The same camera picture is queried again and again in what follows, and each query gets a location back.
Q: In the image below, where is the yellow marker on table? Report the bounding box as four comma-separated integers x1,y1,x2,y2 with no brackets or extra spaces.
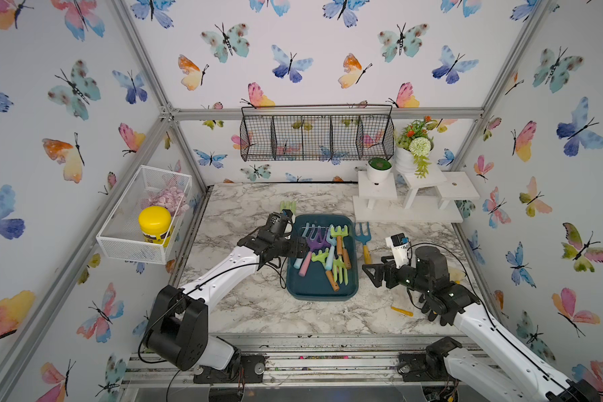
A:
390,307,414,318

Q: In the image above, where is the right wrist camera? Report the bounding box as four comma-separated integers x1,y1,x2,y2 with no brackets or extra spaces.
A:
385,233,410,268

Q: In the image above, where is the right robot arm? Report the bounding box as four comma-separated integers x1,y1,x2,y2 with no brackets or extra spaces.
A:
362,246,601,401

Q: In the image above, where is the green wide fork wooden handle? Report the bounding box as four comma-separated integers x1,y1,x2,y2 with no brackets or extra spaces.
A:
280,200,296,216

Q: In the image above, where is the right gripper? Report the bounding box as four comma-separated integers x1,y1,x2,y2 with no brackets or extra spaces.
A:
362,254,433,299

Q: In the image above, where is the yellow lidded jar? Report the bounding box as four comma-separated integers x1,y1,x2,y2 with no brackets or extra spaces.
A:
138,206,172,248

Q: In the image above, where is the teal plastic storage box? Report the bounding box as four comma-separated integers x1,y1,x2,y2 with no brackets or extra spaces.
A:
286,214,358,302

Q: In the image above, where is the light blue fork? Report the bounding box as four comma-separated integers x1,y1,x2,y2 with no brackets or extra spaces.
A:
293,222,313,270

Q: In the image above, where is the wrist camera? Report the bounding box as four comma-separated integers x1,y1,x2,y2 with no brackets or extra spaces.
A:
271,209,294,237
385,233,410,268

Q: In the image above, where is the purple rake pink handle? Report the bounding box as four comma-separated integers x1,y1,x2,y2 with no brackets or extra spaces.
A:
299,226,328,276

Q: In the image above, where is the teal fork yellow handle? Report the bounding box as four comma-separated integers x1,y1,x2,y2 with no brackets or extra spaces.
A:
353,222,373,265

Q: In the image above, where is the white wire wall basket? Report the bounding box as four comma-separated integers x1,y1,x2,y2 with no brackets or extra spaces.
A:
96,165,192,264

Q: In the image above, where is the white pot with flowers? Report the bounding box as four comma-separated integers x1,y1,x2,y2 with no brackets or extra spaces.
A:
395,116,434,179

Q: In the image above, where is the black wire wall basket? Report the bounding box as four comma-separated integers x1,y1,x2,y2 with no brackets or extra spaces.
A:
239,104,395,165

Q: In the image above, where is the pink flower bundle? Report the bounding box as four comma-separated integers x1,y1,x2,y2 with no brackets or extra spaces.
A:
149,186,189,216

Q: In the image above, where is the light blue rake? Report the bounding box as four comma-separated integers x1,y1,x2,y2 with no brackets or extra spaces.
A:
325,224,337,271

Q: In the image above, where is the small white pot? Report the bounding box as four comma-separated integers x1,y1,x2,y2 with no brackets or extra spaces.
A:
366,157,392,185

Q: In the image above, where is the white tiered display stand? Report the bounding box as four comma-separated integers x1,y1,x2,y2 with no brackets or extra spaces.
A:
353,166,480,224

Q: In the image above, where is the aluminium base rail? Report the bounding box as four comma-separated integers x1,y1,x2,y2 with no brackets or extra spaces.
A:
123,334,440,389

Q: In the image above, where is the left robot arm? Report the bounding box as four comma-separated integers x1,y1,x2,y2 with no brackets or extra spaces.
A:
140,209,308,377

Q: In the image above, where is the green rake wooden handle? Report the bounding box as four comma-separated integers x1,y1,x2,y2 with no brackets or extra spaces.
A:
331,225,352,270

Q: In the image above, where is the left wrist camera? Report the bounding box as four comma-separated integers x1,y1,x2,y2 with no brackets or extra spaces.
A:
271,209,294,237

